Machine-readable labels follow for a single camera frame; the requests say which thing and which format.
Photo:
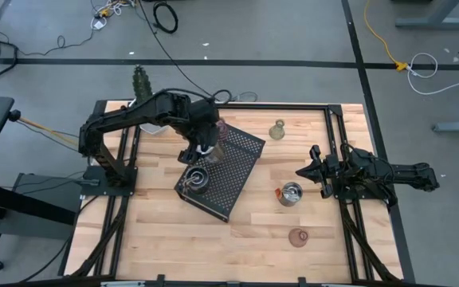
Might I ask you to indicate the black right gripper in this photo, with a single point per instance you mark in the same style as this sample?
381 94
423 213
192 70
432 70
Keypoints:
333 171

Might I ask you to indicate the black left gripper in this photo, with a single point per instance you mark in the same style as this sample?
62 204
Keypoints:
201 145

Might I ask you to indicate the pink glass candlestick holder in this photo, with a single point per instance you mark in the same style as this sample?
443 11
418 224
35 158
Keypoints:
222 129

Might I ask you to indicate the clear glass candlestick holder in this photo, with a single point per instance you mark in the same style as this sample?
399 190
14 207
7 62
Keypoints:
277 131

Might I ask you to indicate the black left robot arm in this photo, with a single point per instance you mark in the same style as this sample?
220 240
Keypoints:
134 113

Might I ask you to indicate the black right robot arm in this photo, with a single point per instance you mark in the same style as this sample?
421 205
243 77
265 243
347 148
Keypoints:
409 173

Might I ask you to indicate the black perforated metal shelf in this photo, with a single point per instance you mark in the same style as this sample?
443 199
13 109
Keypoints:
233 175

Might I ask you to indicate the white hexagonal plant pot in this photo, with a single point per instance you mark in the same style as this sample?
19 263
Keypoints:
154 128

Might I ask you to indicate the green cactus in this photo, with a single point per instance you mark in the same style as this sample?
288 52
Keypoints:
142 81

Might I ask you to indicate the silver aluminium bar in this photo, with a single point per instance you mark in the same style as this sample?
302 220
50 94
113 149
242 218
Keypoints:
122 284
339 285

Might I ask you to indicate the grey desk foot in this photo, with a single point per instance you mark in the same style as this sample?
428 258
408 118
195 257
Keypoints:
458 126

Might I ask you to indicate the white power adapter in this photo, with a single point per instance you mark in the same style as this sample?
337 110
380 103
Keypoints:
99 24

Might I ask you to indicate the dark grey desk base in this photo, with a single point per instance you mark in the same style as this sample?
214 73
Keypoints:
34 207

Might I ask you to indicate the grey desk leg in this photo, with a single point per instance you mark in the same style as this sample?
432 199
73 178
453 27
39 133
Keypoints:
436 20

